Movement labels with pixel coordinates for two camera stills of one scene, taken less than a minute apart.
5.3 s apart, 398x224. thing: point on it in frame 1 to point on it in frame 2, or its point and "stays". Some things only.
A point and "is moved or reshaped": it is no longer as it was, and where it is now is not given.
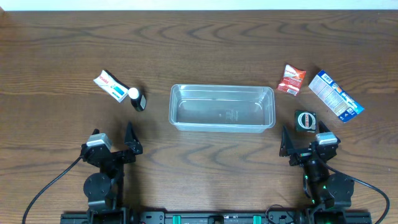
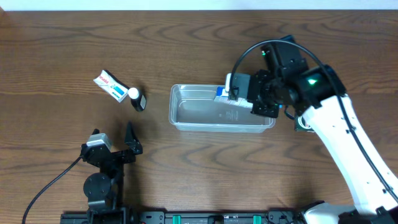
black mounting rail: x=206 y=218 stays
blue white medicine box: x=334 y=98 is moved or reshaped
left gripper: x=115 y=154 stays
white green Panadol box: x=112 y=86 stays
